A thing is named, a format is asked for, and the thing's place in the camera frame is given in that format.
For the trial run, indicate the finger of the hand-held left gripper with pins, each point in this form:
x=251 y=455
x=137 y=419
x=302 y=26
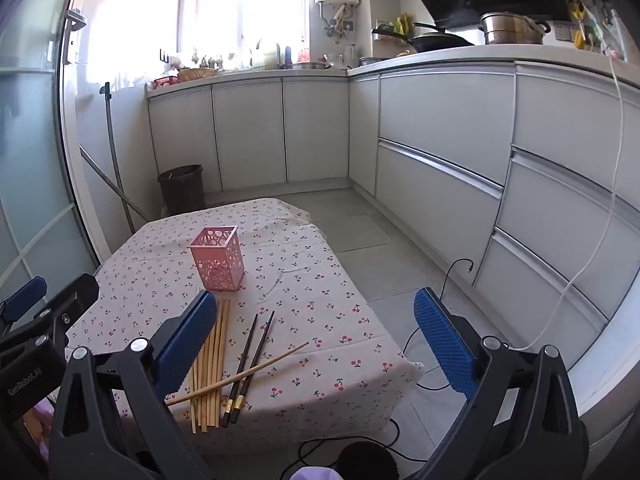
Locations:
x=22 y=297
x=75 y=295

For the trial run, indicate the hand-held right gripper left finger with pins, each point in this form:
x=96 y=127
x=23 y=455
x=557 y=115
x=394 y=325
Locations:
x=185 y=345

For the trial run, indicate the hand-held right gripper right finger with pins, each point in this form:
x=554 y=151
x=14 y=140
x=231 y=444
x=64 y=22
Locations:
x=445 y=345

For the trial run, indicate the bundle of bamboo chopsticks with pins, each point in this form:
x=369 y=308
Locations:
x=212 y=360

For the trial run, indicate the pink perforated utensil holder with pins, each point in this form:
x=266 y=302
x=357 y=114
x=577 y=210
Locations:
x=220 y=265

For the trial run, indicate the single bamboo chopstick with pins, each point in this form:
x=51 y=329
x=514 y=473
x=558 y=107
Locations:
x=280 y=357

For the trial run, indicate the person's left forearm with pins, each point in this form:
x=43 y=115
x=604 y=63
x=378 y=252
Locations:
x=39 y=422

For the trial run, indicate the yellow hanging utensils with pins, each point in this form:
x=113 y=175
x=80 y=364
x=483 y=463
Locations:
x=579 y=20

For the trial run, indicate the cherry print tablecloth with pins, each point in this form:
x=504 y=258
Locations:
x=310 y=310

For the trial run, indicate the black round object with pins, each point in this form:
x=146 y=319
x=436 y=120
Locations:
x=367 y=460

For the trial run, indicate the dark woven trash bin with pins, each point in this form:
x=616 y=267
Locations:
x=182 y=190

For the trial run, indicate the frosted glass sliding door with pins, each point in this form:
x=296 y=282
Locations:
x=30 y=135

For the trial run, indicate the purple clothing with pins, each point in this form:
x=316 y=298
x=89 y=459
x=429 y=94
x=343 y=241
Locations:
x=312 y=475

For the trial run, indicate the white cabinet with drawers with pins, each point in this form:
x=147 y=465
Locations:
x=450 y=125

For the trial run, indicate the white cabinet with doors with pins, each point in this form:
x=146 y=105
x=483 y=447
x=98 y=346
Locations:
x=250 y=125

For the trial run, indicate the red plastic basket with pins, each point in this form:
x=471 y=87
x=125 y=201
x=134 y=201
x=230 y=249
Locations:
x=165 y=81

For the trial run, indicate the wicker basket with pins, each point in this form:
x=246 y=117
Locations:
x=196 y=74

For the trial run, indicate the row of small figurines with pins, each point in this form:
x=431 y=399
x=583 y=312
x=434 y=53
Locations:
x=212 y=61

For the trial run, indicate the dish rack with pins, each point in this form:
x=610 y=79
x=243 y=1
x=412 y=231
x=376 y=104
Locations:
x=264 y=57

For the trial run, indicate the black wok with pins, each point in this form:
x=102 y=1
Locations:
x=440 y=42

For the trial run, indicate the steel basin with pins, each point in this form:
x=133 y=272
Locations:
x=307 y=66

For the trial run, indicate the steel cooking pot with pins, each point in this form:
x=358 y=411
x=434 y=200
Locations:
x=510 y=30

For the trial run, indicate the kitchen window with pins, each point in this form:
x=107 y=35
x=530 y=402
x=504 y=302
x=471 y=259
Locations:
x=225 y=10

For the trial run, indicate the black wall hook rack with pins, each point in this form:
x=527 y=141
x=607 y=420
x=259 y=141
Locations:
x=163 y=56

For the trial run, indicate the white wall socket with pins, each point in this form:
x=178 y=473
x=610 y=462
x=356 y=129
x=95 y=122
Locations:
x=563 y=31

